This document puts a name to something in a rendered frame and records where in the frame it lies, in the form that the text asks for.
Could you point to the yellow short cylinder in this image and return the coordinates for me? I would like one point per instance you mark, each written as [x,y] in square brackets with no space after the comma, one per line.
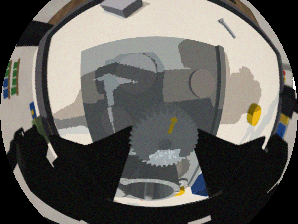
[254,114]
[182,191]

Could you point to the blue open tray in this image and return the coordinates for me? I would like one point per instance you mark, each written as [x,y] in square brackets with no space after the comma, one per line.
[198,185]

